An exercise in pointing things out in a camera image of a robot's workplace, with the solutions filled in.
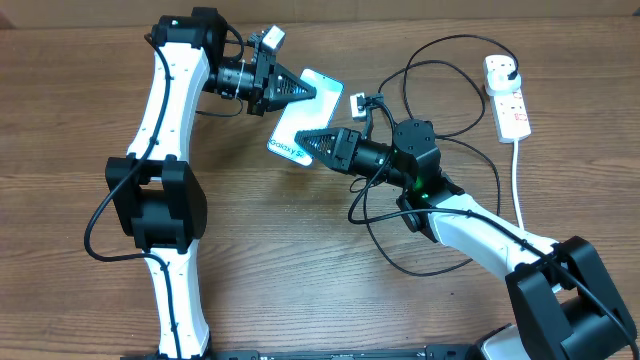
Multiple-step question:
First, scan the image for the Samsung Galaxy smartphone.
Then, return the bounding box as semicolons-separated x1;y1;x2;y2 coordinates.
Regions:
267;68;344;167

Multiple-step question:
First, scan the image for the black USB charging cable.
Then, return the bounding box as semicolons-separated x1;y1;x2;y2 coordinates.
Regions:
347;33;520;278

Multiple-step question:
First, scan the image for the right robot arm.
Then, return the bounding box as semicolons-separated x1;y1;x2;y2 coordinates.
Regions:
295;119;639;359

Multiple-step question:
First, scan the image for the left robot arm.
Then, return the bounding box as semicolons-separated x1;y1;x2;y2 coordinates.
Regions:
104;7;317;359

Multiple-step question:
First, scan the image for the white charger plug adapter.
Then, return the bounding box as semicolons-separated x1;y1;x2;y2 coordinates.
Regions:
485;69;522;97

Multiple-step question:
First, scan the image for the white power strip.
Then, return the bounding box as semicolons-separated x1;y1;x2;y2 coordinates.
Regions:
482;54;532;145

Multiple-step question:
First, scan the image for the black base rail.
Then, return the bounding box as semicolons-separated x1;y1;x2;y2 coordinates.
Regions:
192;344;484;360

